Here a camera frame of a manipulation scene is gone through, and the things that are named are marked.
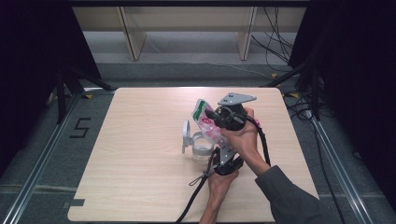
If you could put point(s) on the person's left hand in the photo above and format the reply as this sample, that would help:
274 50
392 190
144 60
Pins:
219 186

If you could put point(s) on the pink printed plastic bag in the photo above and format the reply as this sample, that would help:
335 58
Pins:
207 126

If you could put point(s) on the black metal stand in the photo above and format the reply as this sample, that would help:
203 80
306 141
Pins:
62 90
314 90

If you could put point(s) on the aluminium floor rail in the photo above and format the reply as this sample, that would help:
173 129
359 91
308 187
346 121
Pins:
345 177
34 174

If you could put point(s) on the black tape strip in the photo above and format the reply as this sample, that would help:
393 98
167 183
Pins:
76 202

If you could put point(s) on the clear jar with grey lid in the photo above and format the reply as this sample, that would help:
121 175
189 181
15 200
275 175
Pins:
200 149

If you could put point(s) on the beige wooden shelf unit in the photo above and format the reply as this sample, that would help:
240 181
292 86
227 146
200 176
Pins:
186 18

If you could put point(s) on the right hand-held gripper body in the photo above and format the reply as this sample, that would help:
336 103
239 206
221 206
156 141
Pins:
230 116

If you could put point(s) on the dark curtain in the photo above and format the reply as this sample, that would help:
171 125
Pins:
358 77
31 62

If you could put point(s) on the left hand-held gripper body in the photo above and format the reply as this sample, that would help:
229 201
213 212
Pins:
225 155

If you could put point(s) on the person's right hand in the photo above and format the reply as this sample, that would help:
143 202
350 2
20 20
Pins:
246 140

